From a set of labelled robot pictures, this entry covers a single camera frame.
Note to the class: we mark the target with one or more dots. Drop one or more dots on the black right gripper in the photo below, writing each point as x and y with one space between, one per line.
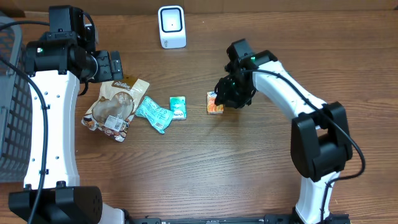
227 98

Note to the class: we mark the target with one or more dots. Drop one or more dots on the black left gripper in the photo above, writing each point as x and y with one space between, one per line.
108 73

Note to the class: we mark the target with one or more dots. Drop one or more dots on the small orange sachet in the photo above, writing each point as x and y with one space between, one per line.
211 107

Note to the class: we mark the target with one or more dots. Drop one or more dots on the brown cookie bag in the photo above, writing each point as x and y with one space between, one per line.
115 107

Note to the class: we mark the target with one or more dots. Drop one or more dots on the small green white sachet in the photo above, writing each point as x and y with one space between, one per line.
178 107

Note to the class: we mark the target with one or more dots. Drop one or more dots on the teal snack packet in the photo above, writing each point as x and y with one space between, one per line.
159 118

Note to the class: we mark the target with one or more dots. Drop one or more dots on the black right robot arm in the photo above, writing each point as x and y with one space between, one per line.
319 142

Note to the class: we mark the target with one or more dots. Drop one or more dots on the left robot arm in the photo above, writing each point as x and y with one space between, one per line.
58 68

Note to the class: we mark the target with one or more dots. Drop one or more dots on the white barcode scanner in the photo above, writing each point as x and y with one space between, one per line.
172 27

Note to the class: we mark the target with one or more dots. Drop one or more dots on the grey plastic mesh basket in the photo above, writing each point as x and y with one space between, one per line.
16 110

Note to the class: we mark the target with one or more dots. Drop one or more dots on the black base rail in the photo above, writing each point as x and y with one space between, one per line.
217 221

